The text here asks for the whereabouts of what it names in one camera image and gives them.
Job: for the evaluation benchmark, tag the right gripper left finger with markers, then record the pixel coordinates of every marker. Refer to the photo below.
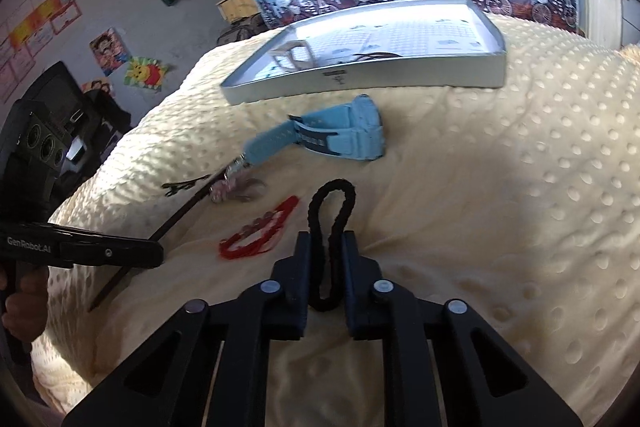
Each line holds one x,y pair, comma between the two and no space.
207,365

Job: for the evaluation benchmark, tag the person's left hand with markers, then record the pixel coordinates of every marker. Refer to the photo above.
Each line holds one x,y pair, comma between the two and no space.
27,309

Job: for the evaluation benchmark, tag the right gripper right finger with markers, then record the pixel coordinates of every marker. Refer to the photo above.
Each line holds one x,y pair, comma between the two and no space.
443,364

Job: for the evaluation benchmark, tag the yellow bear wall sticker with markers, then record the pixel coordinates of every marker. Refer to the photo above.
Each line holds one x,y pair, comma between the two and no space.
145,73

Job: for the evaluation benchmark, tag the cartoon character wall poster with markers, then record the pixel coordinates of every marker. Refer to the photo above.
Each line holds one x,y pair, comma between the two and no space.
109,51

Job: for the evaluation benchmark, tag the white hair claw clip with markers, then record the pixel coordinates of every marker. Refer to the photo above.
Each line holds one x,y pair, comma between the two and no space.
294,56

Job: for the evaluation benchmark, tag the black hairpin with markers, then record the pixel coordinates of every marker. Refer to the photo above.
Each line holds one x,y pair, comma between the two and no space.
171,189

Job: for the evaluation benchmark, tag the grey bedside drawer cabinet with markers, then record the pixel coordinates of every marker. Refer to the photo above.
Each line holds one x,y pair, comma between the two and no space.
630,33

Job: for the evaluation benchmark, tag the black thin stick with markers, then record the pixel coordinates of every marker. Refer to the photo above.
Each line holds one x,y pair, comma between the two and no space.
121,273

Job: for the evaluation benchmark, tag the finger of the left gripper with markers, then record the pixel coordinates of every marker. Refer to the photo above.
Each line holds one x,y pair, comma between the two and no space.
62,247

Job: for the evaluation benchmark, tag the cream dotted bed blanket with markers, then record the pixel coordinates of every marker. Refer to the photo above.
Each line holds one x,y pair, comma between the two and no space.
522,201

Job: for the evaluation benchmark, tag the wooden box on stand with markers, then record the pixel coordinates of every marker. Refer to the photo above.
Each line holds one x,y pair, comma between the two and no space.
233,10

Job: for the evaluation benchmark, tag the grey cardboard tray box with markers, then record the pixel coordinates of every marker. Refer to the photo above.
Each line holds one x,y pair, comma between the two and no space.
412,43

